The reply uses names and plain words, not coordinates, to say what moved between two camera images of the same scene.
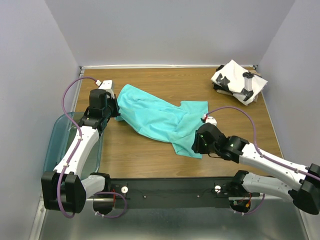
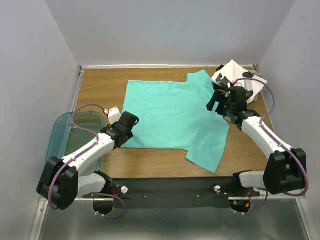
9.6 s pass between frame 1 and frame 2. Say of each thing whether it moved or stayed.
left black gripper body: moved
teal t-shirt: moved
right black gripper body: moved
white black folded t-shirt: stayed
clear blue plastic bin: stayed
